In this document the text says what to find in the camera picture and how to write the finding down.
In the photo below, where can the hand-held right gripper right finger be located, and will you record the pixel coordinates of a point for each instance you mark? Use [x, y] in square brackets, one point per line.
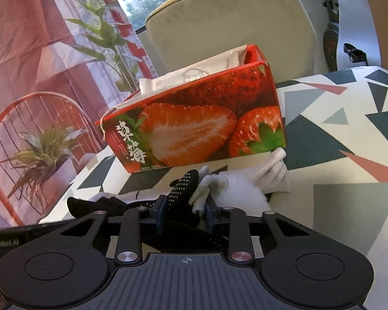
[210, 215]

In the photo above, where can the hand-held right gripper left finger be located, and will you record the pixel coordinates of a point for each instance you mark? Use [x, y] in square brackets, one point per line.
[162, 214]

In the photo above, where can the black dotted sock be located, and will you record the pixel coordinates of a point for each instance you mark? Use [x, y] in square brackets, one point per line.
[184, 193]

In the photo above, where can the light grey knitted glove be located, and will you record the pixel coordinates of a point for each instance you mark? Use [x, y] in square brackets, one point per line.
[210, 184]

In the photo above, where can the white fluffy ball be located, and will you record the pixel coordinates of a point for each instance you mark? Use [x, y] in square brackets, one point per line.
[242, 190]

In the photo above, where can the white glove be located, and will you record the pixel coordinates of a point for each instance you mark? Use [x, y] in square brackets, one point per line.
[274, 171]

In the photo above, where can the red strawberry print box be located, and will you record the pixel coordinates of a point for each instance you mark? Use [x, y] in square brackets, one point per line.
[194, 126]

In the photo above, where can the white packet with line drawing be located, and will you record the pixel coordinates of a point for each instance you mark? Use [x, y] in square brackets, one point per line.
[187, 71]

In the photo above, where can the printed plant backdrop cloth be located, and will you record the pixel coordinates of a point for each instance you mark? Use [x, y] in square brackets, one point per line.
[35, 71]

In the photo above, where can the beige armchair with yellow top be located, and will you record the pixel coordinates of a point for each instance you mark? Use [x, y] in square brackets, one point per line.
[232, 16]

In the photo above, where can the black exercise bike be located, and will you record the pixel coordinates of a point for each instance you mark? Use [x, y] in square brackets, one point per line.
[329, 35]

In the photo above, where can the wooden panel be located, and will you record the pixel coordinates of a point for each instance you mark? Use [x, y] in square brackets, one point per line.
[384, 16]

